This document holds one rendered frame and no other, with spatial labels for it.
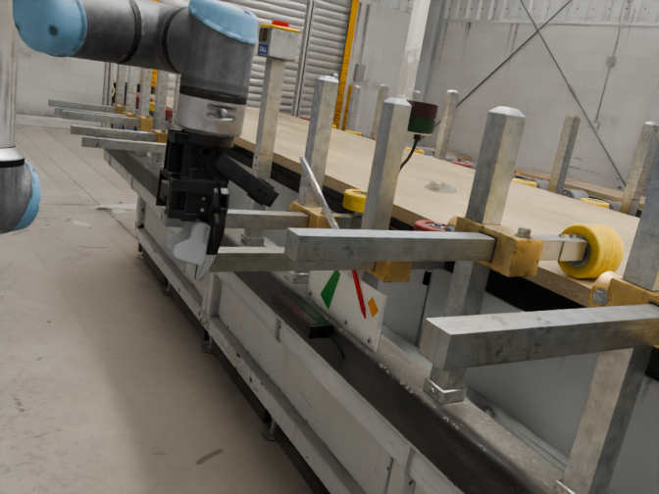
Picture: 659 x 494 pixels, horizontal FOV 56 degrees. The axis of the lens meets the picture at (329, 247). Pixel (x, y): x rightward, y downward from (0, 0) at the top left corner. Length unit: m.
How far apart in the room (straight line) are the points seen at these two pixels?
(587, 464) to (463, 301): 0.26
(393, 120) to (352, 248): 0.39
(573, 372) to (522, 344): 0.53
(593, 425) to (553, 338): 0.24
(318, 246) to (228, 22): 0.32
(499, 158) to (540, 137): 8.89
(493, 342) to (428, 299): 0.80
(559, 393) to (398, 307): 0.44
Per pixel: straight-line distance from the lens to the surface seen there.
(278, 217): 1.21
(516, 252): 0.80
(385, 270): 1.01
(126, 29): 0.87
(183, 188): 0.84
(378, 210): 1.05
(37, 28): 0.85
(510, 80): 10.23
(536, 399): 1.10
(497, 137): 0.85
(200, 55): 0.83
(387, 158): 1.04
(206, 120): 0.83
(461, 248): 0.79
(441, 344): 0.47
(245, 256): 0.92
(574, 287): 0.96
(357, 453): 1.64
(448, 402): 0.94
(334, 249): 0.68
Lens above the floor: 1.12
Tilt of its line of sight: 15 degrees down
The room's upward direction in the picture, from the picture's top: 9 degrees clockwise
